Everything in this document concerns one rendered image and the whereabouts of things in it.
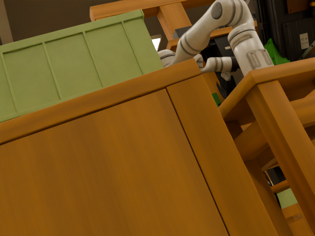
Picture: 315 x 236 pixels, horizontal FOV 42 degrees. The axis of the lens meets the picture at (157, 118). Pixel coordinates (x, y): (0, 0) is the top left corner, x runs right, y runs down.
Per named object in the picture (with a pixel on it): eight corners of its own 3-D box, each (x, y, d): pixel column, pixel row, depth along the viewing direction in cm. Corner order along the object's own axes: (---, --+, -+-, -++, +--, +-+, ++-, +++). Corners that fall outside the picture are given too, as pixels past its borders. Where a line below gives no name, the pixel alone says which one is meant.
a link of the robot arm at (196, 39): (183, 54, 153) (204, 54, 158) (228, 15, 130) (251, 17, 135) (177, 32, 155) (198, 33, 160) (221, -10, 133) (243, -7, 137)
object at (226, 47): (252, 53, 225) (240, 31, 230) (225, 60, 220) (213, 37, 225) (244, 65, 236) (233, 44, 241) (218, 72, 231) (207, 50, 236)
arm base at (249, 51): (283, 72, 124) (260, 27, 131) (255, 78, 122) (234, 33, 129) (272, 88, 132) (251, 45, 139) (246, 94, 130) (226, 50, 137)
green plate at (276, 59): (296, 76, 190) (285, 37, 199) (279, 76, 189) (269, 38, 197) (285, 88, 201) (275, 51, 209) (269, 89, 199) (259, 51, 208)
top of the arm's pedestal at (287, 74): (346, 62, 118) (339, 51, 119) (256, 83, 105) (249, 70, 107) (286, 114, 145) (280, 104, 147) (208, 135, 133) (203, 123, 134)
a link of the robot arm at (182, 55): (157, 83, 173) (189, 55, 152) (148, 62, 174) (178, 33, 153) (174, 77, 178) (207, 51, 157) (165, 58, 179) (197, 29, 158)
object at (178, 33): (204, 33, 230) (199, 23, 233) (179, 39, 226) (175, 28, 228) (200, 40, 237) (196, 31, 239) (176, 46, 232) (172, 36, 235)
